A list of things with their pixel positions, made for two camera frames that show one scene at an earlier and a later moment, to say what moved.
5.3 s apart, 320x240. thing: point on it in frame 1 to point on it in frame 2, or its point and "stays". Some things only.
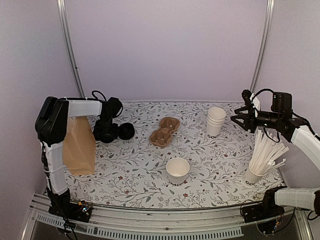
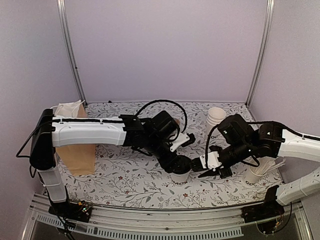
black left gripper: [113, 133] to [164, 163]
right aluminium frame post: [270, 6] stays
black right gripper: [250, 123] to [224, 174]
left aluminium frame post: [67, 41] stays
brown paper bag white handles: [79, 146] stays
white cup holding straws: [250, 178] stays
